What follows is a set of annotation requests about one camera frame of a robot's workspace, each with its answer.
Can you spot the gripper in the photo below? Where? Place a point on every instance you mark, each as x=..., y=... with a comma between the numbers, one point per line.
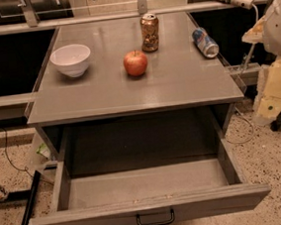
x=278, y=27

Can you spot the grey top drawer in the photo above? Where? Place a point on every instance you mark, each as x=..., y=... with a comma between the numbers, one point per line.
x=109, y=171

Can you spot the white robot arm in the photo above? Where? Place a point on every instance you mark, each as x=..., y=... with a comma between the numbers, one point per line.
x=267, y=31

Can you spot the grey cabinet with flat top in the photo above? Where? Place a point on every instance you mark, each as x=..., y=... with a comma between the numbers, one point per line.
x=177, y=74

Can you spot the upright gold soda can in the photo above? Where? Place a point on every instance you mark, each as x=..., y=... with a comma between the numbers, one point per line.
x=149, y=29

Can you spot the red apple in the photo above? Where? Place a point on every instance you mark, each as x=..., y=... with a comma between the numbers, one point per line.
x=135, y=63

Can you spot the white ceramic bowl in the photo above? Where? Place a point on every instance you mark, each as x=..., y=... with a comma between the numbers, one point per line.
x=71, y=60

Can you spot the clear plastic bag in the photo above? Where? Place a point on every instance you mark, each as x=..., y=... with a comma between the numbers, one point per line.
x=40, y=158

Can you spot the black bar on floor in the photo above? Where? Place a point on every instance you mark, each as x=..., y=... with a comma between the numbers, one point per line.
x=31, y=198

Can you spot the black metal drawer handle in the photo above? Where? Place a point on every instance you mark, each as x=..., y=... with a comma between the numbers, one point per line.
x=157, y=218

